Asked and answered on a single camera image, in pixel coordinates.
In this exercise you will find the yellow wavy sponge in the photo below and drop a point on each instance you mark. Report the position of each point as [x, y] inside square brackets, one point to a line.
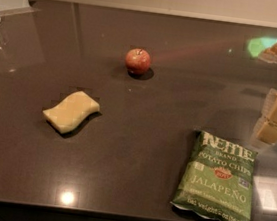
[71, 111]

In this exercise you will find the green jalapeno chips bag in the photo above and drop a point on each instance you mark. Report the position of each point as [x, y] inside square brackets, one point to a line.
[217, 182]

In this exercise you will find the red apple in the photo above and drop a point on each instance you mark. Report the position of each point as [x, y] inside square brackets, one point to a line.
[137, 61]

